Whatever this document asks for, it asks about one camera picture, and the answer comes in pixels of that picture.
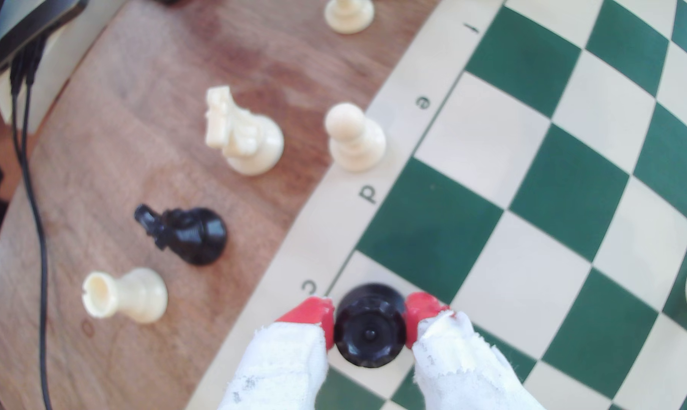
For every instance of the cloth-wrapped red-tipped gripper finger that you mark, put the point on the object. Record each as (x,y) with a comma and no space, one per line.
(457,364)
(281,370)

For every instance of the black chess queen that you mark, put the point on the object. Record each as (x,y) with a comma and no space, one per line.
(370,333)

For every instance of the black chess king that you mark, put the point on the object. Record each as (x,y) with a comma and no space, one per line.
(195,236)

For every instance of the white chess rook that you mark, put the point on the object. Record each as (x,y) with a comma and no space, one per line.
(138,293)

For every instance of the white chess knight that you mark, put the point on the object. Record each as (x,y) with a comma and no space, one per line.
(252,148)

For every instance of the white chess pawn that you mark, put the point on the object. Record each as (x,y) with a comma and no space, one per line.
(349,17)
(358,145)

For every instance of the green and cream chessboard mat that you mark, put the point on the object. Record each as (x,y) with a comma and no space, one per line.
(548,171)

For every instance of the cream white box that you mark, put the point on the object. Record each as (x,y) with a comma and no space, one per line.
(59,62)

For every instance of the black flat device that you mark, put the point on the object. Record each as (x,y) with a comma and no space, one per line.
(24,28)

